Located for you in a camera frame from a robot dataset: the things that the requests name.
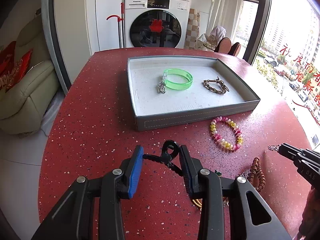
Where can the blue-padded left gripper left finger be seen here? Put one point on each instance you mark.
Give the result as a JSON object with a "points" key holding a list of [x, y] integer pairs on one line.
{"points": [[72, 215]]}

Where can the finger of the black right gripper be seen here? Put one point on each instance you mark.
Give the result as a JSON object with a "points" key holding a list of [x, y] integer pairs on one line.
{"points": [[290, 152]]}

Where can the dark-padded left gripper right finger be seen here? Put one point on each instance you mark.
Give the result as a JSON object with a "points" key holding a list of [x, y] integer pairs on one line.
{"points": [[250, 216]]}

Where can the black hair claw clip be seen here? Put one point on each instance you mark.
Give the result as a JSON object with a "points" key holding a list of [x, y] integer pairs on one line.
{"points": [[170, 150]]}

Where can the green translucent bangle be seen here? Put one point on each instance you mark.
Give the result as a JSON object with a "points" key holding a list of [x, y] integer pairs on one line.
{"points": [[177, 79]]}

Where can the silver star hair clip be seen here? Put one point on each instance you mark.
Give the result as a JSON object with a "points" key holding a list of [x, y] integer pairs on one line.
{"points": [[274, 147]]}

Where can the grey jewelry tray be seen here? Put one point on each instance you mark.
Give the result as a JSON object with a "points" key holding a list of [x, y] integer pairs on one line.
{"points": [[217, 90]]}

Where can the brown round chair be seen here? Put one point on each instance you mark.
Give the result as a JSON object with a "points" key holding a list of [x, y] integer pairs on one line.
{"points": [[235, 49], [224, 46]]}

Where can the cream leather armchair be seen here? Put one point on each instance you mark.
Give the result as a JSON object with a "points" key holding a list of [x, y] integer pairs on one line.
{"points": [[23, 106]]}

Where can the white cloth on chair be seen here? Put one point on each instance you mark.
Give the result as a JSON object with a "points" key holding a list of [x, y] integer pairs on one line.
{"points": [[210, 42]]}

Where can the checkered tote bag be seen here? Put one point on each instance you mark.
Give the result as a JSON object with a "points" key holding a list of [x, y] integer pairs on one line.
{"points": [[193, 29]]}

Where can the red embroidered cushion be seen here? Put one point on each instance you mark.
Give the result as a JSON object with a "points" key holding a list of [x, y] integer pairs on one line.
{"points": [[19, 70]]}

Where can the white curtain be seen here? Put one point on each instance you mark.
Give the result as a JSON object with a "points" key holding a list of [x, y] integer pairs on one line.
{"points": [[224, 13]]}

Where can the white front-load washing machine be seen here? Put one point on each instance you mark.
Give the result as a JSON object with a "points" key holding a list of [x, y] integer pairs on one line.
{"points": [[156, 23]]}

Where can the red handled mop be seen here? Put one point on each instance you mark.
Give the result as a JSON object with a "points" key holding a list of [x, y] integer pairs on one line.
{"points": [[120, 21]]}

